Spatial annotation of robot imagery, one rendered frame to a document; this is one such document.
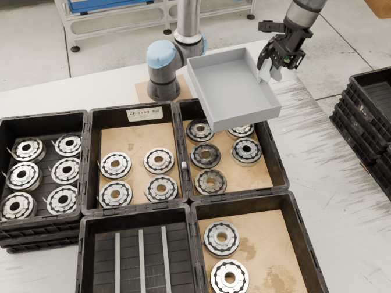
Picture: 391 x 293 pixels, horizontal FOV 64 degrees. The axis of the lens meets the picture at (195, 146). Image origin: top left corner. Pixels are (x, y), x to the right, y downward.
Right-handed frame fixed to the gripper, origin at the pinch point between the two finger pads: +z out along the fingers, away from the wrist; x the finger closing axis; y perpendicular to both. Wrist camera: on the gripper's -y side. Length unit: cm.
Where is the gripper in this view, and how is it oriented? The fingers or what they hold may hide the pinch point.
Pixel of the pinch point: (260, 78)
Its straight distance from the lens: 100.4
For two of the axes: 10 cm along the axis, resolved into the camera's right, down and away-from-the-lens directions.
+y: 3.6, 7.6, -5.4
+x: 8.9, -1.1, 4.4
